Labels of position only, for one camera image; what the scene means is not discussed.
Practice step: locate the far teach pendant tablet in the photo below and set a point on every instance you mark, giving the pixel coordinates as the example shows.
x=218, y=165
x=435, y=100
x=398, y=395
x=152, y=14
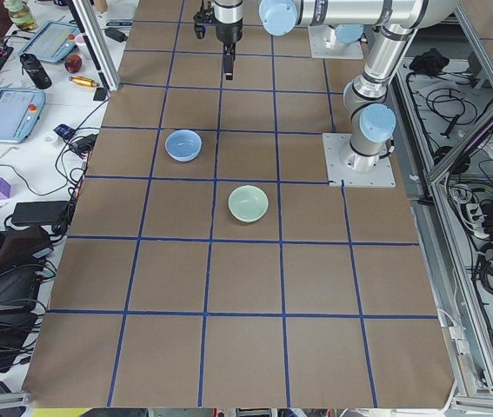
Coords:
x=52, y=42

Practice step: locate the green bowl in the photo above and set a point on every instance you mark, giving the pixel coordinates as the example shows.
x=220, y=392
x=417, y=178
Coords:
x=248, y=203

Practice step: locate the black water bottle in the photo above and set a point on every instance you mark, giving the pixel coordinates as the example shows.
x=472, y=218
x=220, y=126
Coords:
x=35, y=70

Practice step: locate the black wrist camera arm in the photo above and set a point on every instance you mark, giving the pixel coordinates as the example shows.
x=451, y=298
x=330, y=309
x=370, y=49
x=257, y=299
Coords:
x=203, y=18

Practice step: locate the teach pendant tablet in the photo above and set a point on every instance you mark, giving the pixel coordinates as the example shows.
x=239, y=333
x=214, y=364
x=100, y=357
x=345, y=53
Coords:
x=19, y=111
x=52, y=42

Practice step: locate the blue bowl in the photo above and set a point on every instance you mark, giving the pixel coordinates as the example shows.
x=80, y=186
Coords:
x=183, y=145

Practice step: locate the near teach pendant tablet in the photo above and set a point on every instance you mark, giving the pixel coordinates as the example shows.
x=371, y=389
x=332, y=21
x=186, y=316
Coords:
x=19, y=111

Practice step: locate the yellow brass cylinder tool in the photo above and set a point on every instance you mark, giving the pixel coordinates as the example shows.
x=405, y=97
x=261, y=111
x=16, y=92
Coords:
x=84, y=81

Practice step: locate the black power brick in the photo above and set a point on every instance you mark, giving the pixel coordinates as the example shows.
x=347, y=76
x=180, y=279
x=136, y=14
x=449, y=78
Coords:
x=42, y=213

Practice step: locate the aluminium frame post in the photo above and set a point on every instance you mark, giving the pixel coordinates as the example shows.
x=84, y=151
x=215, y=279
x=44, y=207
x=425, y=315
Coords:
x=86, y=20

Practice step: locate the pink lidded white cup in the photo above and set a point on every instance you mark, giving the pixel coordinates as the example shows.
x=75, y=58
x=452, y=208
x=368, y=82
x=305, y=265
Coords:
x=79, y=41

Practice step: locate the red apple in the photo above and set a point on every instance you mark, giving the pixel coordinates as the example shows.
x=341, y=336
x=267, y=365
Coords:
x=73, y=63

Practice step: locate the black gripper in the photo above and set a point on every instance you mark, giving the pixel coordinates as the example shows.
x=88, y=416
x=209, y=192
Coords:
x=227, y=33

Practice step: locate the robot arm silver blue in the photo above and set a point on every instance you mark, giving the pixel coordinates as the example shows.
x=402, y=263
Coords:
x=380, y=32

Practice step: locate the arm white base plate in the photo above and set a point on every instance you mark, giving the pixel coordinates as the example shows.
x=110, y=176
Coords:
x=346, y=168
x=340, y=42

